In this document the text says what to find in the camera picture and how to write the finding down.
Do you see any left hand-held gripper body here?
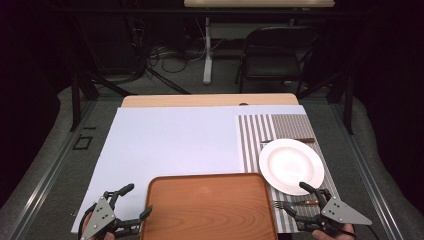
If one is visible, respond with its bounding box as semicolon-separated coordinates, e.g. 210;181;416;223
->
79;195;117;240

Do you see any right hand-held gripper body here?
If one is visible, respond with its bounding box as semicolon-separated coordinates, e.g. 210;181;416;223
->
295;196;374;234

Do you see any white round plate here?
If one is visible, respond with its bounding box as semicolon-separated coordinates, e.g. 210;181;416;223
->
258;138;325;197

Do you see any brown wooden tray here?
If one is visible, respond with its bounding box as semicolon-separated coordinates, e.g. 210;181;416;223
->
140;172;279;240

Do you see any person's left hand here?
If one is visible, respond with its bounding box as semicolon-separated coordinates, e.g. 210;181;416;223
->
80;213;116;240

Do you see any person's right hand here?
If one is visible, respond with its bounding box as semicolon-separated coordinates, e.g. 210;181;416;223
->
312;223;357;240

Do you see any grey striped placemat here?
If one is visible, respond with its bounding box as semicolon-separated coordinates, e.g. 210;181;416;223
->
237;113;341;234

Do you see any black metal stand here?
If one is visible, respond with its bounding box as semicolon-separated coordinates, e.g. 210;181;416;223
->
69;69;139;133
297;69;355;136

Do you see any black folding chair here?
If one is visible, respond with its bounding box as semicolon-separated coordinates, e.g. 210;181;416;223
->
234;25;321;96

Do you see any black horizontal bar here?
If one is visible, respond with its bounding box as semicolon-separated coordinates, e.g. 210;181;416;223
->
49;7;368;17

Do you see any white desk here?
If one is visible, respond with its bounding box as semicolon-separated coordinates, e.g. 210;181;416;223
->
183;0;335;85

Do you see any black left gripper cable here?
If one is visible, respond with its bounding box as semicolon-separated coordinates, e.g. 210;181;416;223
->
77;203;96;240

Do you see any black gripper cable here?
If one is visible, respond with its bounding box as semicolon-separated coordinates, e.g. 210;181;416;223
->
339;224;382;240
77;203;96;240

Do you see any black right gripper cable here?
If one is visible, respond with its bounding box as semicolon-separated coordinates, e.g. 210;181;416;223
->
339;224;382;240

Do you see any grey floor rail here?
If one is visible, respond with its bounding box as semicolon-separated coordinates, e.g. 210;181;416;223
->
329;101;403;240
6;99;99;240

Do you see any bundle of floor cables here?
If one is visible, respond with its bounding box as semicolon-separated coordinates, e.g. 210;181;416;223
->
146;43;209;74

